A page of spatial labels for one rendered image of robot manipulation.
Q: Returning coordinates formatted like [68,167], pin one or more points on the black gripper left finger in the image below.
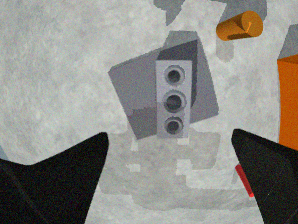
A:
[60,188]

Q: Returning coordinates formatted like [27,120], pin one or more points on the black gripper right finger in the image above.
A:
[272,171]

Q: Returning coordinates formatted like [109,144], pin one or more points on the orange cylinder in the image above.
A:
[247,24]

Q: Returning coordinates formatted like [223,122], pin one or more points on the red peg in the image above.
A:
[243,179]

